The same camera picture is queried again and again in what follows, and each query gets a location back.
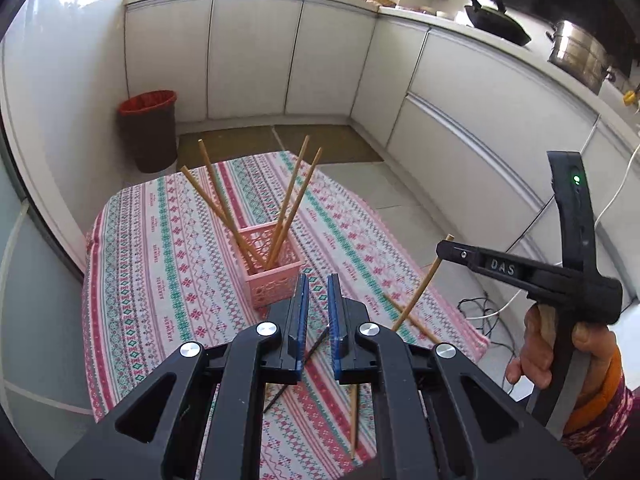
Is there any black chopstick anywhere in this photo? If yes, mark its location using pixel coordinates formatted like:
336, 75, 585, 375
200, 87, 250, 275
262, 325, 330, 414

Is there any wooden chopstick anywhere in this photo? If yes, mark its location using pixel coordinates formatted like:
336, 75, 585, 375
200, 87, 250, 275
392, 256, 442, 344
349, 385, 359, 458
267, 148, 323, 270
384, 294, 442, 344
266, 136, 309, 270
198, 139, 264, 273
179, 164, 260, 270

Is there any patterned sleeve right forearm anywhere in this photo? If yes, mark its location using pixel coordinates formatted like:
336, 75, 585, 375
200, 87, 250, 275
561, 349, 639, 479

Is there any person's right hand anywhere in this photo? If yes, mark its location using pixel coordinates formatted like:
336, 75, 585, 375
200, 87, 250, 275
504, 303, 621, 411

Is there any pink lattice utensil basket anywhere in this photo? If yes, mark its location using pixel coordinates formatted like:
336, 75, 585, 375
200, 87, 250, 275
233, 222, 303, 310

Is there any wooden chopstick in basket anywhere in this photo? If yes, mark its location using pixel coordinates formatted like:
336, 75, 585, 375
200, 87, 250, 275
266, 136, 309, 270
267, 148, 323, 270
198, 139, 264, 273
179, 164, 260, 270

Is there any patterned pink green tablecloth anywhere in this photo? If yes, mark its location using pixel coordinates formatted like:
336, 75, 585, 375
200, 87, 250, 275
82, 170, 488, 479

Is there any olive floor mat right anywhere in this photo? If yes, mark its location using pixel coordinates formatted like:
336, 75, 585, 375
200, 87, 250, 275
274, 125, 382, 165

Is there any olive floor mat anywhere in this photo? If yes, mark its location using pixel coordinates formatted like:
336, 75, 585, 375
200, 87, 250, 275
274, 125, 382, 165
176, 127, 281, 169

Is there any olive floor mat left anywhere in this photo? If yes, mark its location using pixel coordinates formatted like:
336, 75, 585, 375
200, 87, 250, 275
176, 127, 281, 169

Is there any steel steamer pot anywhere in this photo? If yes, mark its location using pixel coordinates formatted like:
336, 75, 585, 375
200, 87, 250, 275
547, 20, 613, 94

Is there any red rimmed trash bin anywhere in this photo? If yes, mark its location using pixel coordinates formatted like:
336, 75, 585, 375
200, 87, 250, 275
117, 90, 178, 174

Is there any black wok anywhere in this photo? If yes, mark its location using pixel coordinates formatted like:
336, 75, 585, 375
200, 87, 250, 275
464, 0, 532, 47

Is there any white power cable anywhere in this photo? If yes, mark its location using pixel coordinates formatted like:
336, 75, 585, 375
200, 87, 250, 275
464, 142, 640, 322

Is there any black tangled cable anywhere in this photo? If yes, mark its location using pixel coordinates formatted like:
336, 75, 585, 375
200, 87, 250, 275
456, 204, 547, 396

